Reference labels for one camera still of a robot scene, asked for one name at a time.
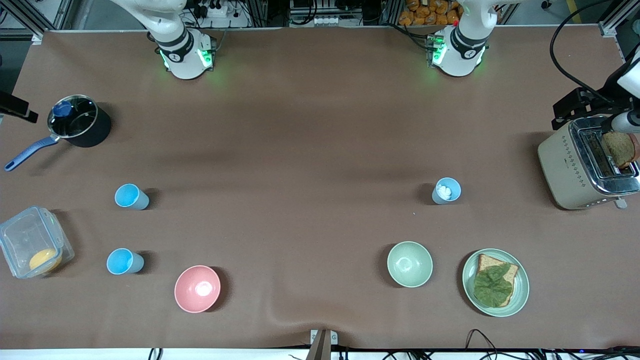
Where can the pink bowl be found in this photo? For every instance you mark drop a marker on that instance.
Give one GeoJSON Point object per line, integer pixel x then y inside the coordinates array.
{"type": "Point", "coordinates": [197, 289]}

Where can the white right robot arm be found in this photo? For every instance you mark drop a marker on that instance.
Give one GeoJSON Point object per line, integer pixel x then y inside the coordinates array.
{"type": "Point", "coordinates": [182, 50]}

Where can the pale green plate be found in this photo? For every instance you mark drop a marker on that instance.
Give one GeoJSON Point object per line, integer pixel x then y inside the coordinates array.
{"type": "Point", "coordinates": [522, 290]}

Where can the clear plastic food container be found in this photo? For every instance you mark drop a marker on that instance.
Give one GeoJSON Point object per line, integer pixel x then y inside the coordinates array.
{"type": "Point", "coordinates": [22, 235]}

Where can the brown bread slice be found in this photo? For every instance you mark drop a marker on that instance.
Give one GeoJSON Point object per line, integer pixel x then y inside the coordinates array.
{"type": "Point", "coordinates": [487, 261]}

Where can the orange snack bags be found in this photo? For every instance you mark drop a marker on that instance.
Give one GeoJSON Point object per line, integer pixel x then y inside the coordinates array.
{"type": "Point", "coordinates": [430, 12]}

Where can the pale green bowl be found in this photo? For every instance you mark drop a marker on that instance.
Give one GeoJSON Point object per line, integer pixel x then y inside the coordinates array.
{"type": "Point", "coordinates": [410, 264]}

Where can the orange round food item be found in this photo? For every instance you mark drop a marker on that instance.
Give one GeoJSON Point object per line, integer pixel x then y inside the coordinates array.
{"type": "Point", "coordinates": [44, 260]}

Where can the white crumpled filling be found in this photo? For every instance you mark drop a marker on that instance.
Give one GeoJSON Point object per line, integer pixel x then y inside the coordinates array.
{"type": "Point", "coordinates": [444, 190]}

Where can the beige and chrome toaster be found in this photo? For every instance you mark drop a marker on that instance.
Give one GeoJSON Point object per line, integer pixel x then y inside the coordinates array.
{"type": "Point", "coordinates": [560, 170]}

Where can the white power strip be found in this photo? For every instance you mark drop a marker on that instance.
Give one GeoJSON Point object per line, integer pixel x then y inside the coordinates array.
{"type": "Point", "coordinates": [215, 10]}

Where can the blue cup with white filling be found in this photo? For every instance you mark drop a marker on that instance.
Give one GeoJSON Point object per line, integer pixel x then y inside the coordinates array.
{"type": "Point", "coordinates": [440, 198]}

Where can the light blue cup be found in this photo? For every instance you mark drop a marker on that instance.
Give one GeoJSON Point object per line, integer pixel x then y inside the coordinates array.
{"type": "Point", "coordinates": [122, 261]}
{"type": "Point", "coordinates": [131, 196]}

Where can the green lettuce leaf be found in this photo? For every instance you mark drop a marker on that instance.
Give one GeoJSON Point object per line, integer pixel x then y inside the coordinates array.
{"type": "Point", "coordinates": [492, 287]}

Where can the glass lid with blue knob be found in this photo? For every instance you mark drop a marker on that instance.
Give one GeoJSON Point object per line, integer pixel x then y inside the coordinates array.
{"type": "Point", "coordinates": [62, 109]}

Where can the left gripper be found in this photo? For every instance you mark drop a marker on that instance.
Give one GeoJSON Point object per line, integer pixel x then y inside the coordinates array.
{"type": "Point", "coordinates": [600, 99]}

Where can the aluminium frame profile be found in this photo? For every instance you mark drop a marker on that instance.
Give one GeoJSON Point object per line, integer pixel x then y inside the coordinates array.
{"type": "Point", "coordinates": [617, 17]}
{"type": "Point", "coordinates": [35, 17]}

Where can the dark toast slice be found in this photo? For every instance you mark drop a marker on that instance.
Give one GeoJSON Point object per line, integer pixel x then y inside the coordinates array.
{"type": "Point", "coordinates": [620, 149]}

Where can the brown table cover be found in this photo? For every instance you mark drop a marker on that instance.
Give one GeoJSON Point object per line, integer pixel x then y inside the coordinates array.
{"type": "Point", "coordinates": [320, 225]}

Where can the metal table bracket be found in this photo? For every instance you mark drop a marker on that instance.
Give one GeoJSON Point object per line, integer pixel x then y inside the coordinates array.
{"type": "Point", "coordinates": [322, 342]}

